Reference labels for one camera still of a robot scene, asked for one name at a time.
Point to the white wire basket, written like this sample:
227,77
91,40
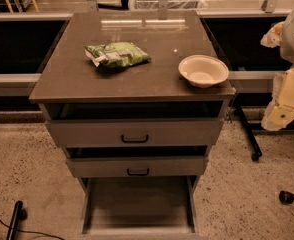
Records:
171,4

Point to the grey drawer cabinet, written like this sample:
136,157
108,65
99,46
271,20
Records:
130,99

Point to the white paper bowl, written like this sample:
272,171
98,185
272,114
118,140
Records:
203,71

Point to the middle drawer with black handle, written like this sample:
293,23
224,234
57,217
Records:
136,167

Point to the black caster leg right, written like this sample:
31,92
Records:
286,197

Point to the top drawer with black handle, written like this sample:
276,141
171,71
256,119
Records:
130,133

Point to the black stand leg with caster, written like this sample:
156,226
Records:
255,147

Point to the black pole lower left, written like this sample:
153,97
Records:
19,214

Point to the green jalapeno chip bag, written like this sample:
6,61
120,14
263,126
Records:
116,55

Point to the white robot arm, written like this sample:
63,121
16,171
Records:
287,41

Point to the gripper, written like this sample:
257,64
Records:
280,113

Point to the open bottom drawer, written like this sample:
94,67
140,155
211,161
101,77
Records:
139,208

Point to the drawer with black handle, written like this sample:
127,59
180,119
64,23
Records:
130,133
136,167

